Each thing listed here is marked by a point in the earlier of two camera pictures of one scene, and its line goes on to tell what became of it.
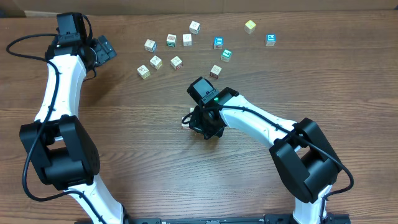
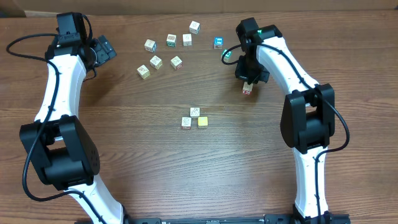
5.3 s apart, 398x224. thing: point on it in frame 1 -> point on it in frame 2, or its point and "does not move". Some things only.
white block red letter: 215,71 -> 247,88
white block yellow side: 143,71 does not move
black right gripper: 199,125 -> 251,76
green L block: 226,55 does not move
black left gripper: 106,47 does not move
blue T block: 218,42 does not move
